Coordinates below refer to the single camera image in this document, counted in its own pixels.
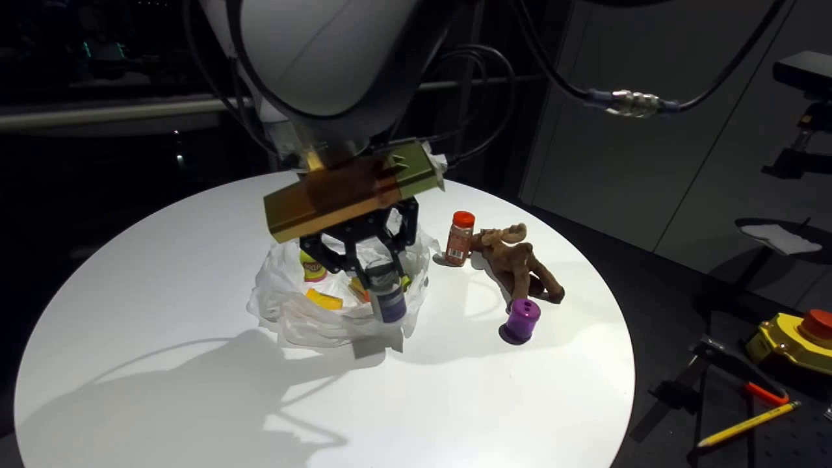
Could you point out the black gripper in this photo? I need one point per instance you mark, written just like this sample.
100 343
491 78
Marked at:
335 244

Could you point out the brown plush moose toy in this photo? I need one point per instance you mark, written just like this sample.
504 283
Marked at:
514 267

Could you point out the purple cap shaker bottle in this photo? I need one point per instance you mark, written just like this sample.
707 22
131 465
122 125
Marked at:
521 320

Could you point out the white jar blue lid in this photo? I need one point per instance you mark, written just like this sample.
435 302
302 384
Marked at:
390 302

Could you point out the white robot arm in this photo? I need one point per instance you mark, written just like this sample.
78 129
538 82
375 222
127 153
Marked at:
328 78

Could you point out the yellow red-lid dough tub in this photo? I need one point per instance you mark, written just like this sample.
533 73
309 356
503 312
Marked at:
323 299

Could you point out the white plastic bag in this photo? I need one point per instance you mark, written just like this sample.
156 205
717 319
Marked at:
282 308

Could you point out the yellow red emergency stop button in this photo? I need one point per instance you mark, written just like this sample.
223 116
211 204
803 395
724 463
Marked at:
798 339

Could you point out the gold wrist camera mount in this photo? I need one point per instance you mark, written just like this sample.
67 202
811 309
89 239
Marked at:
356 187

